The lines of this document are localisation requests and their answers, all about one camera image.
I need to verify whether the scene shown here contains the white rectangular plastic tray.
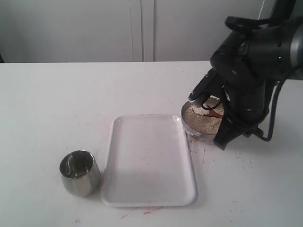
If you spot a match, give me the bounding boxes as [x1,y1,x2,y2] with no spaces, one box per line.
[101,114,196,208]

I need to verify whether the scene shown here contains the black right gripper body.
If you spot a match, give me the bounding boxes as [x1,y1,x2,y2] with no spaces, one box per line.
[212,80,263,150]

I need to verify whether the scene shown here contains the brown wooden spoon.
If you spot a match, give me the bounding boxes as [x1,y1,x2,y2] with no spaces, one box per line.
[204,104,224,119]

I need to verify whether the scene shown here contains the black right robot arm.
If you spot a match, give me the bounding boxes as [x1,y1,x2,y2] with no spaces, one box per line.
[188,17,303,149]

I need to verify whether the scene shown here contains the steel bowl with rice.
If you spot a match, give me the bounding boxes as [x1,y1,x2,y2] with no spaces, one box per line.
[181,97,222,140]

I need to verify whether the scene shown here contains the stainless steel cup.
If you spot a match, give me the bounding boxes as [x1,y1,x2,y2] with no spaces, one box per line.
[59,150,101,197]

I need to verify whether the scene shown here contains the white cabinet doors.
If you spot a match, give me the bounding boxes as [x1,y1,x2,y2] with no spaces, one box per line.
[0,0,275,62]

